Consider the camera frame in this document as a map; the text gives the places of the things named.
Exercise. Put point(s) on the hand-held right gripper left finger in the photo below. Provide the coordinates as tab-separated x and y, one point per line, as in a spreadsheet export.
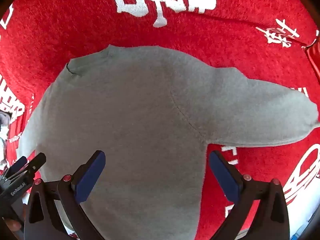
88	177

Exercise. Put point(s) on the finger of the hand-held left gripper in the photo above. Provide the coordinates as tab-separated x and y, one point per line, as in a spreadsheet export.
18	164
35	166

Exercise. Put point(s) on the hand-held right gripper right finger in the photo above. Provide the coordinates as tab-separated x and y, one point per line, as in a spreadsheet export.
223	176

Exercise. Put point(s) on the small grey sweater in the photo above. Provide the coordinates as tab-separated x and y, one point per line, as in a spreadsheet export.
140	110

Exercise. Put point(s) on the person's left hand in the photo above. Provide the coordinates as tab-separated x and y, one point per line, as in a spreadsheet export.
12	225

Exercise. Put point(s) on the grey white fuzzy object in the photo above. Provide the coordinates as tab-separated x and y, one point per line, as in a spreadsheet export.
3	130

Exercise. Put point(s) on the red printed blanket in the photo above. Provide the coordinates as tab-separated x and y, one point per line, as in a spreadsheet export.
190	30

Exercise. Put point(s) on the red ribbon strip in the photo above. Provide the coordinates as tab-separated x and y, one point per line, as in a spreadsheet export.
313	55

